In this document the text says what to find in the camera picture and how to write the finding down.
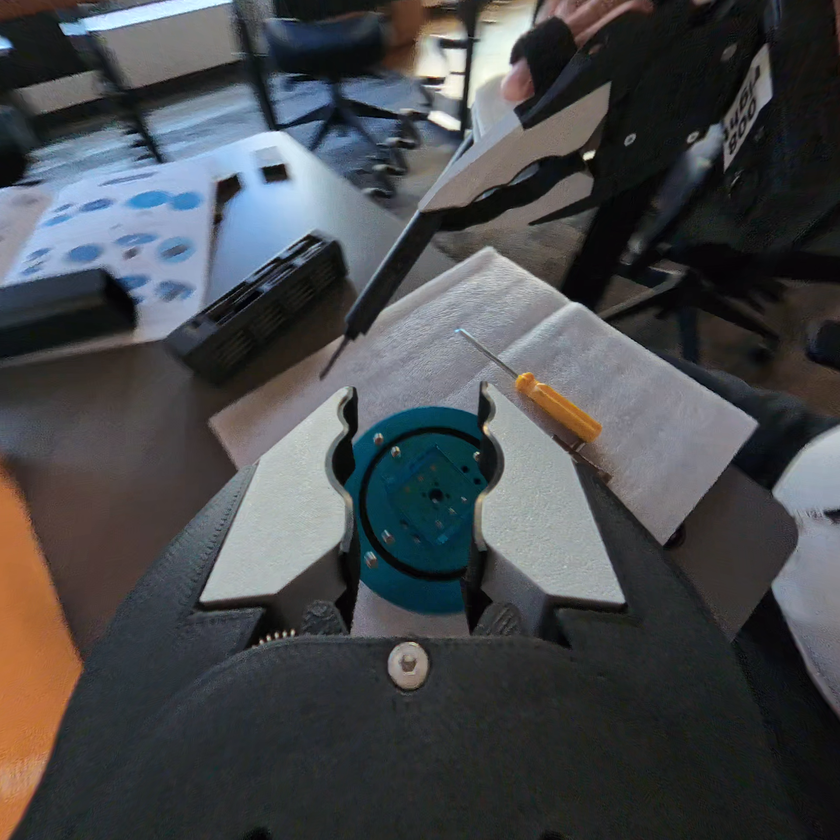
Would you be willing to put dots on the black office chair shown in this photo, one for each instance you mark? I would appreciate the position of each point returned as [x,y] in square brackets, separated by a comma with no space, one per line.
[14,150]
[721,261]

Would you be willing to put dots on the person's white shirt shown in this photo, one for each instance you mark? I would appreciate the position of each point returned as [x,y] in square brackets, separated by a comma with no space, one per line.
[814,590]

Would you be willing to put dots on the black saddle stool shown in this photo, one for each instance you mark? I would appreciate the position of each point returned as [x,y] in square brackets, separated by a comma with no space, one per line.
[321,38]

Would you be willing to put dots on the person's right hand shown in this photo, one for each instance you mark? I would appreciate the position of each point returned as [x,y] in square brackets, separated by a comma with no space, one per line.
[545,51]

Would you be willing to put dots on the black desk leg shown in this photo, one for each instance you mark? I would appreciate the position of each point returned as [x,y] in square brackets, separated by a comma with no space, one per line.
[603,248]

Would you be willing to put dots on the blue metal wheel assembly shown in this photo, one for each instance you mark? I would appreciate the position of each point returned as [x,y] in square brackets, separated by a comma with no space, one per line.
[419,576]

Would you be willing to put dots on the dark grey desk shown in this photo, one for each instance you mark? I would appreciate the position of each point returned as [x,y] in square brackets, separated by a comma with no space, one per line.
[131,426]

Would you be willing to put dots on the black rectangular sleeve case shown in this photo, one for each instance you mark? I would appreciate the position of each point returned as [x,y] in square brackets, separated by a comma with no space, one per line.
[59,307]

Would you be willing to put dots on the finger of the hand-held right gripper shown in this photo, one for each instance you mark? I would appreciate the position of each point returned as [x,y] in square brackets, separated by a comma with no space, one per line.
[526,150]
[526,189]

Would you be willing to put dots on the metal cross wrench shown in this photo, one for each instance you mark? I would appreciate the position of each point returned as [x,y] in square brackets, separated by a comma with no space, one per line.
[590,466]

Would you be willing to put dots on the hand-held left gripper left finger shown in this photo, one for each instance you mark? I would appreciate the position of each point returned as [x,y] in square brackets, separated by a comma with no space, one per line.
[281,525]

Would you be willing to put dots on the white foam sheet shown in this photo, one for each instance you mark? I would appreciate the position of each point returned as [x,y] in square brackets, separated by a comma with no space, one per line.
[656,406]

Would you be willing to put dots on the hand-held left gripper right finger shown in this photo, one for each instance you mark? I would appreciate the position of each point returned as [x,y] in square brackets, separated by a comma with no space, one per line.
[550,525]

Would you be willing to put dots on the person's dark pants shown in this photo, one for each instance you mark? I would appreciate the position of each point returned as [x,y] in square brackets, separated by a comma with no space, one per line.
[782,413]

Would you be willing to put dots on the white instruction booklet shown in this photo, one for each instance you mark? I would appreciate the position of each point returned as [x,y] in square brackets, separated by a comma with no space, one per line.
[19,216]

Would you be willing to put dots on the black screwdriver bit holder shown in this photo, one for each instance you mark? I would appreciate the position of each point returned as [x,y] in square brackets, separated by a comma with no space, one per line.
[256,307]

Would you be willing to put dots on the orange cardboard box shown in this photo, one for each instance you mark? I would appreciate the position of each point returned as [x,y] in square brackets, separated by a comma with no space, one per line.
[27,656]

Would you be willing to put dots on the instruction sheet with blue circles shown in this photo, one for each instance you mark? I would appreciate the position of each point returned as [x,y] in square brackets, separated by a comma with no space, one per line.
[99,222]

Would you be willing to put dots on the small black box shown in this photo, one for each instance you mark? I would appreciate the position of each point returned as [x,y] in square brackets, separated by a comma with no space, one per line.
[272,170]
[226,189]

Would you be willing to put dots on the grey electric screwdriver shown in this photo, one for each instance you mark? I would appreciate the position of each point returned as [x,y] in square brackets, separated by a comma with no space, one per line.
[387,275]

